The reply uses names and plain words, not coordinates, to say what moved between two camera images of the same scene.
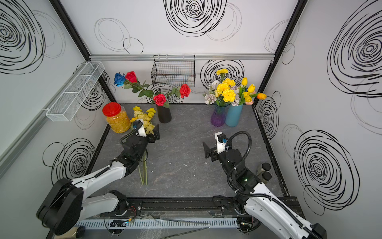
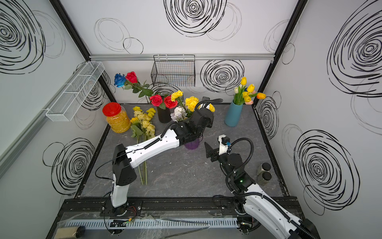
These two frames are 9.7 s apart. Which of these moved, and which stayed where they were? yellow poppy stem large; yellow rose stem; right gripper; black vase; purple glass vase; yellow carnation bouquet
Moved: purple glass vase; yellow carnation bouquet
Stayed: right gripper; black vase; yellow poppy stem large; yellow rose stem
